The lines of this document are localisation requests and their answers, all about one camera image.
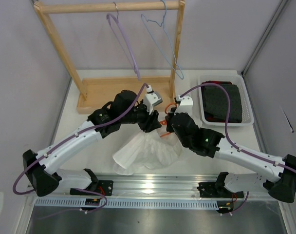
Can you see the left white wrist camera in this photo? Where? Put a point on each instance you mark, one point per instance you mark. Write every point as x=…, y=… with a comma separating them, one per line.
x=151, y=99

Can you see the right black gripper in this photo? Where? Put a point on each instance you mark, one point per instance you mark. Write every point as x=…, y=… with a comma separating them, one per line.
x=169, y=127

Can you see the white plastic basket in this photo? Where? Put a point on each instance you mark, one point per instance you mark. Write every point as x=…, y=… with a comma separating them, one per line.
x=247, y=114

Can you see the dark dotted folded garment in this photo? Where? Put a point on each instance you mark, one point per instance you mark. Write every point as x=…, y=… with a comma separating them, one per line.
x=215, y=104

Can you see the white pleated skirt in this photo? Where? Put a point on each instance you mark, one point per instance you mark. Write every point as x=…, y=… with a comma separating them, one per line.
x=155, y=150

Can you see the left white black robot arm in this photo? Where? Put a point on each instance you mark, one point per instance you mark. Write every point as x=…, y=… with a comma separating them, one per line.
x=43, y=167

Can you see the aluminium mounting rail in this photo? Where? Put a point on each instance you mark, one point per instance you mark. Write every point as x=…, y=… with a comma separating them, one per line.
x=160, y=186

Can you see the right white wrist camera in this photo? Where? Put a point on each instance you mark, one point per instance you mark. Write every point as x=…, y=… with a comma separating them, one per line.
x=184, y=104

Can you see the blue wire hanger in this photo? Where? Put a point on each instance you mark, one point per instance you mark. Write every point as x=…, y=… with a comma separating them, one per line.
x=165, y=45

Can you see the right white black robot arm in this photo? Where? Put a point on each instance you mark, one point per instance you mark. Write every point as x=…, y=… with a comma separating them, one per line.
x=272, y=174

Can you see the white slotted cable duct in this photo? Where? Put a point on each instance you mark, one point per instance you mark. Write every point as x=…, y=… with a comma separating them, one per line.
x=193, y=204

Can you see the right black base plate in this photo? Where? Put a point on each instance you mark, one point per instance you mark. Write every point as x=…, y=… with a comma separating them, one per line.
x=214, y=190

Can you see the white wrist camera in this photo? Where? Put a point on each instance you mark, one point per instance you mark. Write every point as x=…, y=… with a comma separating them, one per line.
x=151, y=99
x=184, y=104

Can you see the purple plastic hanger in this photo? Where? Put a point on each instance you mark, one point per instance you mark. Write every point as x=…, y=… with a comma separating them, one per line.
x=129, y=51

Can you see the orange plastic hanger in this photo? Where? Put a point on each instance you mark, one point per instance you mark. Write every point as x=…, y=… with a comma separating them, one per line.
x=166, y=109

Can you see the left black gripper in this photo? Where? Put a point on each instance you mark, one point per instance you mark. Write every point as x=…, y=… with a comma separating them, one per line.
x=151, y=122

